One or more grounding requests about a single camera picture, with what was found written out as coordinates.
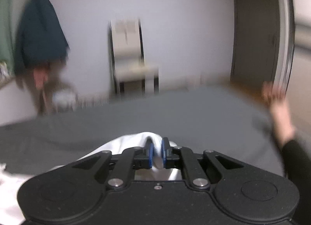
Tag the beige wooden chair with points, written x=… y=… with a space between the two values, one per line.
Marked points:
x=127 y=56

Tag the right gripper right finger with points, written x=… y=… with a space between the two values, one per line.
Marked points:
x=186 y=161

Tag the dark grey door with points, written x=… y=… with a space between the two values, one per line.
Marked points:
x=256 y=42

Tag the woven laundry basket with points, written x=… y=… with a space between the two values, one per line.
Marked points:
x=60 y=97

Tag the person's bare hand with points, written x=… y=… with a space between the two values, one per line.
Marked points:
x=272 y=95

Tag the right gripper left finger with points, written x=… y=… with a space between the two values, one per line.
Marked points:
x=118 y=171

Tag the black sleeved forearm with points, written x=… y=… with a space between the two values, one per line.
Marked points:
x=295 y=158

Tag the green curtain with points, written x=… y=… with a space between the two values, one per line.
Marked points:
x=6 y=34

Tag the white garment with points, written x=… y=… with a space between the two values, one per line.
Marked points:
x=10 y=182

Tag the pink hanging cloth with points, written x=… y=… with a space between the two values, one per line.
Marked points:
x=40 y=75

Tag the dark teal hanging jacket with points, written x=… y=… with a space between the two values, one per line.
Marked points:
x=39 y=39

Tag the grey bed sheet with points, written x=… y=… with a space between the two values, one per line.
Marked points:
x=216 y=118

